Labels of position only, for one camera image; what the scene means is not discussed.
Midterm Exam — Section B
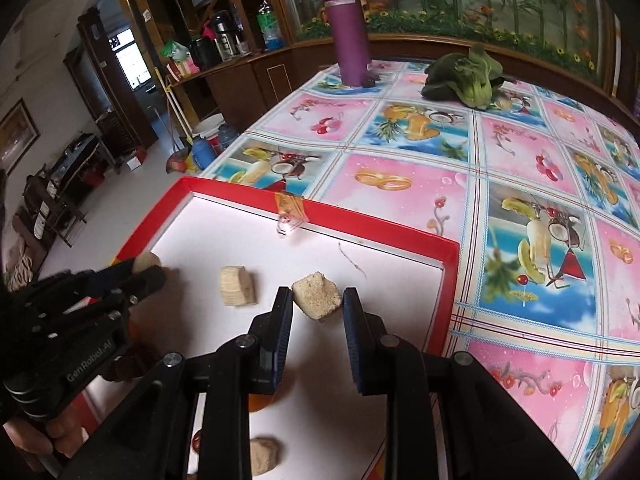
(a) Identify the fruit printed tablecloth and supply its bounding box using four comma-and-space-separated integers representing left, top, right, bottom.
210, 57, 640, 480

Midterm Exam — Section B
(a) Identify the pink box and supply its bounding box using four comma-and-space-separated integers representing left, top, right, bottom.
170, 57, 198, 79

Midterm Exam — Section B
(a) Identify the person's left hand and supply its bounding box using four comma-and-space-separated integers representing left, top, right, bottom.
0, 410, 86, 473

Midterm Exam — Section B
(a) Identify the green bok choy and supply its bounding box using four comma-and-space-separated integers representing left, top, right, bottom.
421, 42, 506, 110

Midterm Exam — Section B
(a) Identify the green bag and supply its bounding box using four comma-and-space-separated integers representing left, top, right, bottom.
161, 40, 191, 63

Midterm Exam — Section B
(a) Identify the broom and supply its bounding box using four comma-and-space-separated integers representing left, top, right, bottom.
157, 67, 193, 173

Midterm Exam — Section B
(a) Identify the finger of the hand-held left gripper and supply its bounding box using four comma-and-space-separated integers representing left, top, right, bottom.
25, 265, 167, 331
10, 258, 141, 306

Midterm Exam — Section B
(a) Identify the green plastic bottle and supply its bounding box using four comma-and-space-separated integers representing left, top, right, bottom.
256, 1, 285, 51

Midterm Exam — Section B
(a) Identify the large beige crumbly cake block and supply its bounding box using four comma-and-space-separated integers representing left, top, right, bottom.
291, 271, 344, 323

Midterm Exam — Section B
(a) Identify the black kettle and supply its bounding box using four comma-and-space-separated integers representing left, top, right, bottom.
190, 35, 216, 72

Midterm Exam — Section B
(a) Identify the blue jug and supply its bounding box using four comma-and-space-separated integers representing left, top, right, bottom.
191, 137, 217, 171

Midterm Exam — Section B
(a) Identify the framed wall picture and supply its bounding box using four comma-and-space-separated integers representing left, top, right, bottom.
0, 99, 41, 176

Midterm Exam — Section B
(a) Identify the wooden cabinet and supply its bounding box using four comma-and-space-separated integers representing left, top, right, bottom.
165, 35, 343, 143

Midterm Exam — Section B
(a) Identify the purple drinking bottle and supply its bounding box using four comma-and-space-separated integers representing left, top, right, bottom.
316, 0, 372, 87

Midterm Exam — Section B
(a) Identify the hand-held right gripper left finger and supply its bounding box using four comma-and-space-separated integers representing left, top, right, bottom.
57, 287, 295, 480

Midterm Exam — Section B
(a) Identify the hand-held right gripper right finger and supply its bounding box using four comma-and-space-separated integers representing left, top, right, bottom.
342, 287, 581, 480

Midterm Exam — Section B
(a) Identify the small orange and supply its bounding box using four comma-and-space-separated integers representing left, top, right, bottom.
248, 392, 281, 413

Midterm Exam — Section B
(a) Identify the framed flower mural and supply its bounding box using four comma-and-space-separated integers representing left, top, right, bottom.
252, 0, 621, 96

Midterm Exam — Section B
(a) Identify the silver thermos flask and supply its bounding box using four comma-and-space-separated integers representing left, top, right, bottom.
210, 10, 241, 61

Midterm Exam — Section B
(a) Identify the blue jar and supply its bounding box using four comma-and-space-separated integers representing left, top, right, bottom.
217, 124, 241, 151

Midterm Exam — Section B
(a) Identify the red tray with white inside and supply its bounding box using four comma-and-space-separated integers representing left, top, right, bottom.
82, 176, 461, 480

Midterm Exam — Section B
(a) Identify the white bucket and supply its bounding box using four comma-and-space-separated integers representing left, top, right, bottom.
192, 114, 226, 153

